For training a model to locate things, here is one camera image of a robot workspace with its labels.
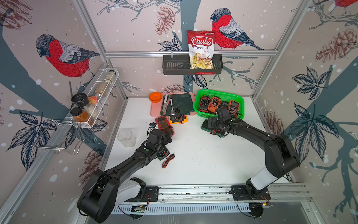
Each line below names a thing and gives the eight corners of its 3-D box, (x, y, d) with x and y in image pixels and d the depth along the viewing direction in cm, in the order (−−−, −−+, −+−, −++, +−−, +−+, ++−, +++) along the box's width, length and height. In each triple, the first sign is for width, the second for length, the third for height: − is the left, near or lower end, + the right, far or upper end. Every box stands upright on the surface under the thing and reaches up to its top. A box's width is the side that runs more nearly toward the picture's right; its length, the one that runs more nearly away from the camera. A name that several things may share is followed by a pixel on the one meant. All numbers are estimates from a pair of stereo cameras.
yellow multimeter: (169, 125, 103) (168, 122, 100) (168, 118, 107) (168, 115, 104) (187, 123, 104) (187, 120, 101) (186, 116, 109) (186, 113, 105)
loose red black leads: (161, 166, 85) (160, 165, 83) (172, 152, 91) (172, 151, 89) (164, 169, 84) (163, 168, 82) (175, 155, 90) (175, 154, 88)
